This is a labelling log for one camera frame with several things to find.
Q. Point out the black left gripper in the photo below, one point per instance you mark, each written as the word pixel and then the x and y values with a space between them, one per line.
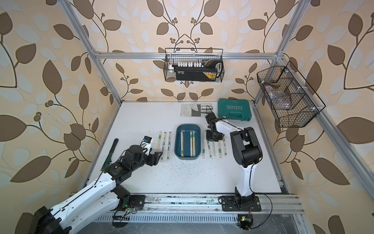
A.
pixel 152 157

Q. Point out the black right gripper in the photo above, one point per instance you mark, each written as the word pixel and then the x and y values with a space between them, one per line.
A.
pixel 210 138

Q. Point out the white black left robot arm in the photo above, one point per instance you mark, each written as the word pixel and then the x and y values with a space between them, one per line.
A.
pixel 104 194

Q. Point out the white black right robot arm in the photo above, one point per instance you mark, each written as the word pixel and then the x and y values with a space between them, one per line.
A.
pixel 246 151

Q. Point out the teal plastic storage box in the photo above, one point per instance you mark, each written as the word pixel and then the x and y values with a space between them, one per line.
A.
pixel 187 128

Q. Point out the black yellow box in basket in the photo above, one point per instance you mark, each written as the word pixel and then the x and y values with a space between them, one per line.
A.
pixel 208 71

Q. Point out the grey white work glove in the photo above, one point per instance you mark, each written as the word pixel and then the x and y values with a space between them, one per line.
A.
pixel 196 110

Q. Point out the green plastic tool case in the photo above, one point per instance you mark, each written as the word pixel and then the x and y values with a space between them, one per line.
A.
pixel 234 109

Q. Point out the green pipe wrench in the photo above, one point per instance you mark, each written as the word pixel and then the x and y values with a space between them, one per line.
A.
pixel 108 160

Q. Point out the plastic bag in basket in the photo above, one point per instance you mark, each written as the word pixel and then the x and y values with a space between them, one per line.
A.
pixel 278 99

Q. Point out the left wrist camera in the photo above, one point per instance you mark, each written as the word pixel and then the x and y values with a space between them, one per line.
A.
pixel 147 143

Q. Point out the black wire basket right wall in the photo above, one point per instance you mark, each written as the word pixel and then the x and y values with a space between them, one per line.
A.
pixel 291 98

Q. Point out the black wire basket wall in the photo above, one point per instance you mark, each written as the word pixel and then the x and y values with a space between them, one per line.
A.
pixel 291 98
pixel 187 57

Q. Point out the black wire basket back wall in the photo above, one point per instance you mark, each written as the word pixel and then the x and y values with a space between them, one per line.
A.
pixel 187 57

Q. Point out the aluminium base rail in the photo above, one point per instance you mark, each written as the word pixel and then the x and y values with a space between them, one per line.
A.
pixel 219 204

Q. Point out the aluminium frame post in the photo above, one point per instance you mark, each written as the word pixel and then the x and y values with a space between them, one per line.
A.
pixel 74 21
pixel 278 57

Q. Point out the aluminium frame post left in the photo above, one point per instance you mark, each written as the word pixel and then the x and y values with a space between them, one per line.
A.
pixel 74 21

